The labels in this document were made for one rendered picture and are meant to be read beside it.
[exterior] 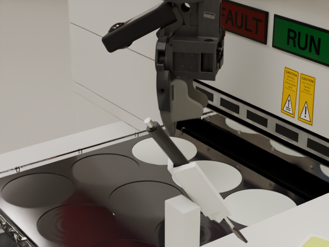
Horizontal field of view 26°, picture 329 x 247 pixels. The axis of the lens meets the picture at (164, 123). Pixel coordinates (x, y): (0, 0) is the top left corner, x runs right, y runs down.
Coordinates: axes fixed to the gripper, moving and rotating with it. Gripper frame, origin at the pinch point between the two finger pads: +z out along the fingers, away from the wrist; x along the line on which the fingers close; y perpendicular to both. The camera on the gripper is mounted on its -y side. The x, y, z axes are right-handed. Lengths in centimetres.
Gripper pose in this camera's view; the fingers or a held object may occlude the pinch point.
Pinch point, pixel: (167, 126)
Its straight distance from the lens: 101.0
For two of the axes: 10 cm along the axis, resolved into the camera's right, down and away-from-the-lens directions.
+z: 0.0, 9.2, 4.0
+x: 2.3, -3.9, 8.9
